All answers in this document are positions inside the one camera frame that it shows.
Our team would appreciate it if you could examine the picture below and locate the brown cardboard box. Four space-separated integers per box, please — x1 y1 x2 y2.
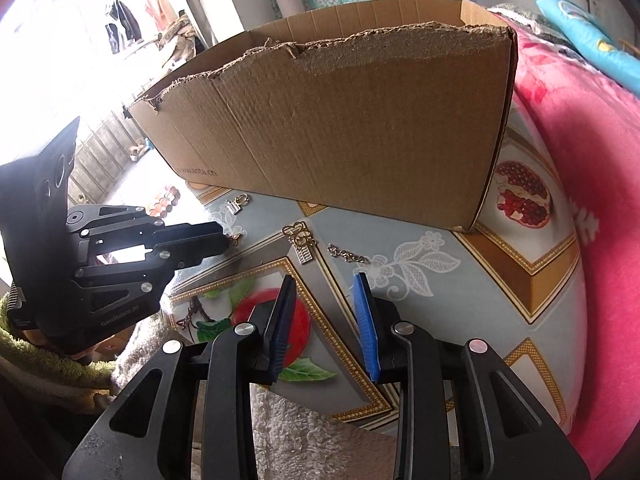
127 0 517 233

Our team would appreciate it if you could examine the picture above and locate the white fleece garment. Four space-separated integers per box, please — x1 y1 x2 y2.
112 305 401 480

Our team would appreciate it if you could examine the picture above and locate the pink floral blanket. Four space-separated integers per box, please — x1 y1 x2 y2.
500 7 640 480

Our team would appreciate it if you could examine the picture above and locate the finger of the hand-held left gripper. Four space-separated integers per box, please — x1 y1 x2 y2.
65 204 227 250
74 239 232 297

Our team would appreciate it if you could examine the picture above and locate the white paper roll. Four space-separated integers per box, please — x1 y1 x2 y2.
273 0 307 20

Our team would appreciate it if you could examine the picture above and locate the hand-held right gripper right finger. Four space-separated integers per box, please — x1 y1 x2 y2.
352 272 591 480

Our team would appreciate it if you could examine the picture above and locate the dark hanging jacket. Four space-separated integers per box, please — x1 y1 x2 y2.
105 0 142 53

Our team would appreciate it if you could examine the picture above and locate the small gold chain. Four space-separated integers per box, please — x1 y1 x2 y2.
327 243 371 264

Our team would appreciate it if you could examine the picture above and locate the grey patterned blanket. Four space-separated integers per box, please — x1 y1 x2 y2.
487 2 596 61

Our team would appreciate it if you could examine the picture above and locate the blue cartoon pillow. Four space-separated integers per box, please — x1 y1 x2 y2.
536 0 640 96

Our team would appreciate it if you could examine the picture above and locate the brown patterned cloth pile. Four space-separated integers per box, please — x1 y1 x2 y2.
159 10 221 68

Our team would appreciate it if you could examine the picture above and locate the gold abacus charm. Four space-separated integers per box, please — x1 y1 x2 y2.
281 221 317 263

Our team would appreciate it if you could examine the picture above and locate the pink hanging garment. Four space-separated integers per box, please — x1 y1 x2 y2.
145 0 173 31

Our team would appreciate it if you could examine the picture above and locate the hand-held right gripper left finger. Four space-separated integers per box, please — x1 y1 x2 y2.
62 274 298 480

